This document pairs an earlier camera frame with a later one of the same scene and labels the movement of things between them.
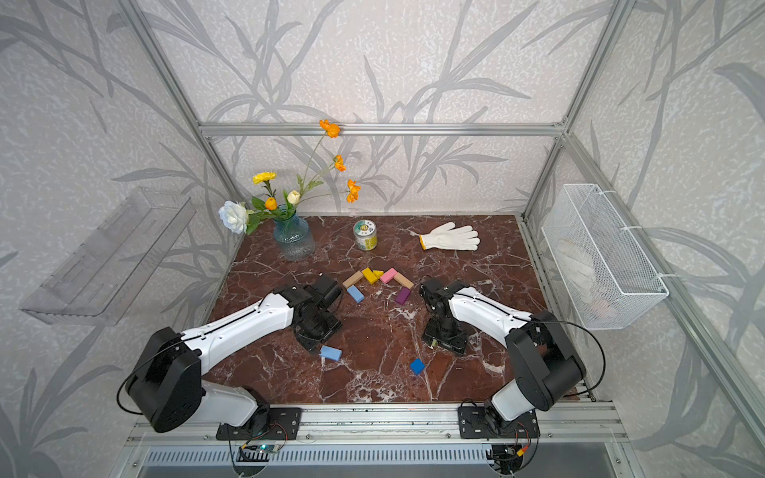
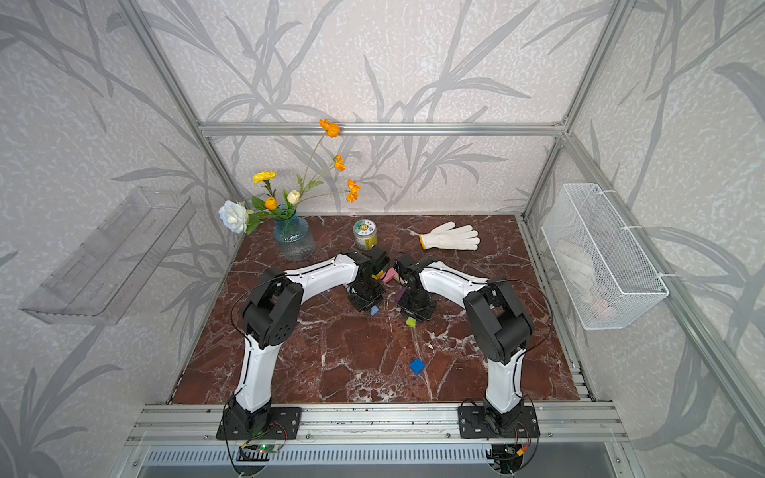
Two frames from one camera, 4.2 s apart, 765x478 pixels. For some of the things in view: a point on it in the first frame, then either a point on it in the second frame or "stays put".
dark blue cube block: x=417 y=366 stays put
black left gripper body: x=320 y=330 → x=368 y=295
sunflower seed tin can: x=366 y=233 stays put
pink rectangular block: x=388 y=275 stays put
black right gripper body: x=444 y=335 → x=417 y=307
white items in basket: x=581 y=269 stays put
